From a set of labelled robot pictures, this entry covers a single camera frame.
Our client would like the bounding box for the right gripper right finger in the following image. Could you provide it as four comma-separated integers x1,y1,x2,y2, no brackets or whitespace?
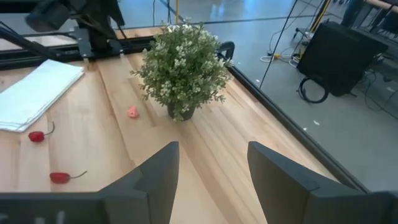
248,141,374,224

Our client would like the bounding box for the white cable with yellow plug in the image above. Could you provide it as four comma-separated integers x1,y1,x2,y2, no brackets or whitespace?
260,52,301,68

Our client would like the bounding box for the small red berry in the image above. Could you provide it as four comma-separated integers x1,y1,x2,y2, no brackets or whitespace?
27,120,56,143

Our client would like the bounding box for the large black box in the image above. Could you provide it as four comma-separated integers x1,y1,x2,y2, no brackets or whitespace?
297,21,389,98

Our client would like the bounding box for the long red chili pepper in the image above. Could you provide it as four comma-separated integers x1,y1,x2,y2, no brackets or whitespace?
49,170,88,185

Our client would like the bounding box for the long thin black cable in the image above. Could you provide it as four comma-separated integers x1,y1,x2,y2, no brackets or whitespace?
259,0,300,90

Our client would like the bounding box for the potted green artificial plant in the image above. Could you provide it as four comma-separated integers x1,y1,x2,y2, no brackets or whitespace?
130,20,234,122

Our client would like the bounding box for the small pink produce piece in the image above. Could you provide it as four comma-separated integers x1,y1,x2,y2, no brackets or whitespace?
127,105,140,119

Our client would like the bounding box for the coiled black cable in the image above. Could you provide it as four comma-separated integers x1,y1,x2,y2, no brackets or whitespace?
297,75,330,105

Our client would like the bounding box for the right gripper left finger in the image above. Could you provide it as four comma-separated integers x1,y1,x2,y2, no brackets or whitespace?
99,141,180,224

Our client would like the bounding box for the folded white cloth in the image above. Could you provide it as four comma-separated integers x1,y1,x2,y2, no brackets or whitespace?
0,58,85,133

